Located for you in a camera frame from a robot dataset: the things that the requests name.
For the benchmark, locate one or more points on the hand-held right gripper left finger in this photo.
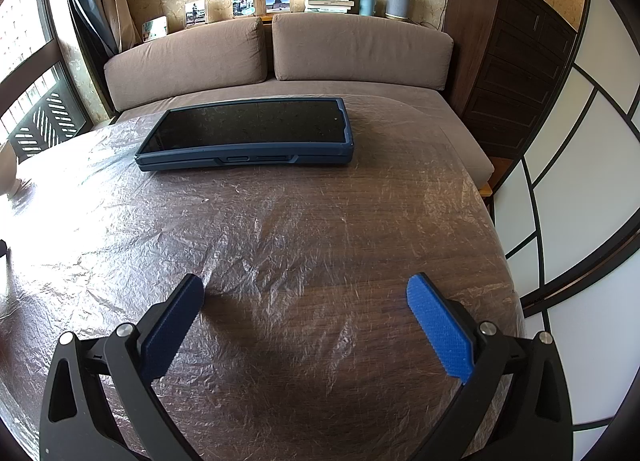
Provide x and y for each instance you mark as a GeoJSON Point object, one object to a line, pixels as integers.
{"type": "Point", "coordinates": [170, 326]}

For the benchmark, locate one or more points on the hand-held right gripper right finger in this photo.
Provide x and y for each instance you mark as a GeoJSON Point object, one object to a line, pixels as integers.
{"type": "Point", "coordinates": [442, 331]}

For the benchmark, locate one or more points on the white panel sliding door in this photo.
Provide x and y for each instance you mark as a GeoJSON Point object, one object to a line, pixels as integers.
{"type": "Point", "coordinates": [585, 191]}

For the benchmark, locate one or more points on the brown sofa seat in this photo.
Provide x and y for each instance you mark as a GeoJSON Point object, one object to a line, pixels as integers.
{"type": "Point", "coordinates": [450, 121]}

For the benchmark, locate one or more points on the blue cased phone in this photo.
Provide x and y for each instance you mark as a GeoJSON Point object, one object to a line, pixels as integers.
{"type": "Point", "coordinates": [250, 126]}

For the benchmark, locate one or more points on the white embossed teacup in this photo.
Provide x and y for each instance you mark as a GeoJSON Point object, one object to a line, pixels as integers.
{"type": "Point", "coordinates": [7, 171]}

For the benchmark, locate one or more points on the brown sofa back cushion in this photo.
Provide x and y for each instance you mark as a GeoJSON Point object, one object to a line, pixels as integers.
{"type": "Point", "coordinates": [360, 51]}
{"type": "Point", "coordinates": [185, 66]}

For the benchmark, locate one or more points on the dark framed window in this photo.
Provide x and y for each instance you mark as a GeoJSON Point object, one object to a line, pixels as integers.
{"type": "Point", "coordinates": [35, 91]}

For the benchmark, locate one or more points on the dark wooden dresser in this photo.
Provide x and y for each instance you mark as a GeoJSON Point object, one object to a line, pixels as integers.
{"type": "Point", "coordinates": [510, 56]}

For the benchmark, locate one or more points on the dark curtain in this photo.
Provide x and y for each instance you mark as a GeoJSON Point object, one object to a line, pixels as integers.
{"type": "Point", "coordinates": [95, 6]}

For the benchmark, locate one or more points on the grey cylinder speaker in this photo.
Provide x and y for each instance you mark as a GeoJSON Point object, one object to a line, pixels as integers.
{"type": "Point", "coordinates": [399, 1]}

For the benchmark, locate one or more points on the blue cylinder container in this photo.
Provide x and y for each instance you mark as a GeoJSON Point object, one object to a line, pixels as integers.
{"type": "Point", "coordinates": [368, 3]}

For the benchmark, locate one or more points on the rounded photo frame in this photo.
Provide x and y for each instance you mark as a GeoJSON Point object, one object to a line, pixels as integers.
{"type": "Point", "coordinates": [154, 30]}

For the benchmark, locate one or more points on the standing figure photo frame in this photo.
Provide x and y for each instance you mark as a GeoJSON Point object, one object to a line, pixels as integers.
{"type": "Point", "coordinates": [196, 13]}

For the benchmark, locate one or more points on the portrait photo frame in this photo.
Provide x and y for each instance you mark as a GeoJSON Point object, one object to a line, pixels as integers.
{"type": "Point", "coordinates": [243, 4]}

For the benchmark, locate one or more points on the building photo frame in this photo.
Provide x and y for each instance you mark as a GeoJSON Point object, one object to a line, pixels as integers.
{"type": "Point", "coordinates": [278, 5]}

